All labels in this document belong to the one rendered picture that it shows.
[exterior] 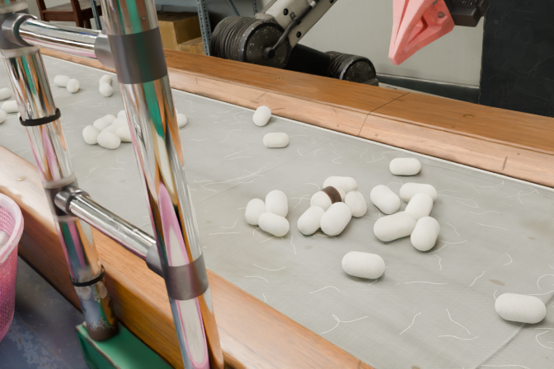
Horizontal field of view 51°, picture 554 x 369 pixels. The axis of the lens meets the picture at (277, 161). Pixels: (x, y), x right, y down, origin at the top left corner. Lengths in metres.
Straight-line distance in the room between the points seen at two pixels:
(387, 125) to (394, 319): 0.32
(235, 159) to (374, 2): 2.37
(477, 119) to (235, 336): 0.41
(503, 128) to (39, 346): 0.51
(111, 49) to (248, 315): 0.21
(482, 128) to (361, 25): 2.44
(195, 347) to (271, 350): 0.06
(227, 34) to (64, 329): 0.78
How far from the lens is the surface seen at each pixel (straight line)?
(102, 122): 0.84
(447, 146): 0.65
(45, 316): 0.62
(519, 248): 0.51
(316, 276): 0.47
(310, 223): 0.51
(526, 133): 0.66
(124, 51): 0.26
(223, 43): 1.21
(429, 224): 0.49
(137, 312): 0.47
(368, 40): 3.07
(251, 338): 0.38
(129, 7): 0.26
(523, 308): 0.42
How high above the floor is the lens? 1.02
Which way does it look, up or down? 25 degrees down
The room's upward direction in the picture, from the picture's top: 7 degrees counter-clockwise
